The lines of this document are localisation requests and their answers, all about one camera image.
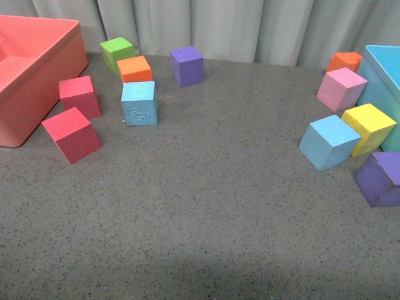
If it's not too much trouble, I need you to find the light blue dented foam cube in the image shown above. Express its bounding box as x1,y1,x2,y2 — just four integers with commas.
121,81,158,126

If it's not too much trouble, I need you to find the light blue smooth foam cube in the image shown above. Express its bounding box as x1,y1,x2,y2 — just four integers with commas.
299,115,361,171

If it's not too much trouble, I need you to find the purple foam cube rear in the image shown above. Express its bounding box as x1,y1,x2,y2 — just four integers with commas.
169,46,204,87

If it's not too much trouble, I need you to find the purple foam cube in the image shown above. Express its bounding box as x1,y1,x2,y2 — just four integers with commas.
169,46,204,87
354,152,400,208

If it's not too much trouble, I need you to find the orange foam cube left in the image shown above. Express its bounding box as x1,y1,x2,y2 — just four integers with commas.
117,56,153,83

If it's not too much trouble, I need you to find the orange foam cube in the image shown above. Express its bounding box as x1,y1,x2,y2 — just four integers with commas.
326,52,363,72
117,56,153,83

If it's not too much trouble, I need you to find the red foam cube front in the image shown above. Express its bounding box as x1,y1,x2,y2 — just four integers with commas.
41,107,101,164

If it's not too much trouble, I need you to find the red foam cube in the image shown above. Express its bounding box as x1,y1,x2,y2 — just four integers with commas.
41,107,101,164
59,76,102,119

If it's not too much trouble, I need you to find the green foam cube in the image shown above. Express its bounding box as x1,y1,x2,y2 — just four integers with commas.
99,37,136,76

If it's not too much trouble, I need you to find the red foam cube rear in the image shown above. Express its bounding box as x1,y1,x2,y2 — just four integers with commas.
59,76,102,119

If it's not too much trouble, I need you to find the grey pleated curtain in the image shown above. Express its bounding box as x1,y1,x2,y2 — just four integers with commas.
1,1,399,69

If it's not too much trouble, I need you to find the pink foam cube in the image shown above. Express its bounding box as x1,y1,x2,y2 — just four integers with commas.
316,67,368,113

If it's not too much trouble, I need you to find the orange foam cube right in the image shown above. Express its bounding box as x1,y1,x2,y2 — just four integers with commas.
326,52,363,72

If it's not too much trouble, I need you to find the yellow foam cube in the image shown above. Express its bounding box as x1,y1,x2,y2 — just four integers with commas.
341,104,397,157

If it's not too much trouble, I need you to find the purple foam cube front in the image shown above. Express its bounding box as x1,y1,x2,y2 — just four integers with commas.
354,152,400,208

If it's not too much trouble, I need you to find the coral pink plastic bin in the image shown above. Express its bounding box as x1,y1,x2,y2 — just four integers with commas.
1,15,88,148

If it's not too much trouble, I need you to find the light blue plastic bin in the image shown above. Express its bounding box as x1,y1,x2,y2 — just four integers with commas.
356,44,400,153

